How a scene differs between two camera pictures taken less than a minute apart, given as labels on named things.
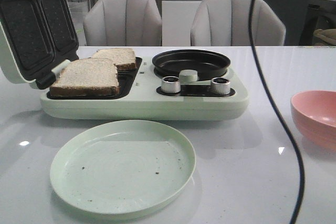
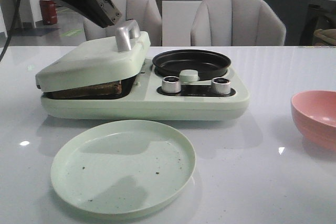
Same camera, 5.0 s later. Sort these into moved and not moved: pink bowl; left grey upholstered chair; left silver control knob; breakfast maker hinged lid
Moved: breakfast maker hinged lid
Not moved: pink bowl; left silver control knob; left grey upholstered chair
